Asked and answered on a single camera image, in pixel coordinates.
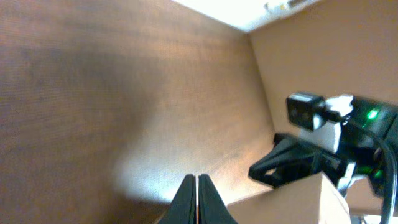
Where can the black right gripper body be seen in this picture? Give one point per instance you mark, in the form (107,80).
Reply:
(293,159)

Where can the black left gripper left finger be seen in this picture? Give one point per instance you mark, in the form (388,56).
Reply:
(182,210)

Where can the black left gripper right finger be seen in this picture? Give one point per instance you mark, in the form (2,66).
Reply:
(212,210)

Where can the cardboard box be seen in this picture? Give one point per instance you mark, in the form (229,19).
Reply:
(312,200)

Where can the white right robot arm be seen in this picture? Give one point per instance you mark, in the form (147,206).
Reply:
(345,137)

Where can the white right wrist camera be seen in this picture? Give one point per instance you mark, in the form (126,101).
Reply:
(319,118)

